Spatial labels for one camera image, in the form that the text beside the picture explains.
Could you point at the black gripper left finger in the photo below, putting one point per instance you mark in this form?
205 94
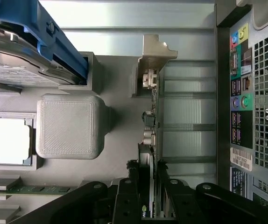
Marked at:
127 205

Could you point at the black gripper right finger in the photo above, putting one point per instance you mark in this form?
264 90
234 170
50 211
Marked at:
185 205

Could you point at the white barcode sticker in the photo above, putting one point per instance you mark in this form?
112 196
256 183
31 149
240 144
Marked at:
242 159

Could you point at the grey 3D-printed parts rack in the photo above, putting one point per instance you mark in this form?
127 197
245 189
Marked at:
68 128

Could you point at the green RAM stick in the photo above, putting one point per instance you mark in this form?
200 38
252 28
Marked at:
31 189

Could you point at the desktop computer rear panel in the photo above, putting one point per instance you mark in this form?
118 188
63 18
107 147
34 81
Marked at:
264 105

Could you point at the silver CPU chip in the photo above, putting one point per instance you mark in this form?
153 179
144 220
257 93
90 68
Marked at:
9 140

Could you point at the hard drive in blue caddy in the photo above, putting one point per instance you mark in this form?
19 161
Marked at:
61 51

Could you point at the silver hard disk drive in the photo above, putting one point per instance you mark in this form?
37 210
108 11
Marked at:
12 60

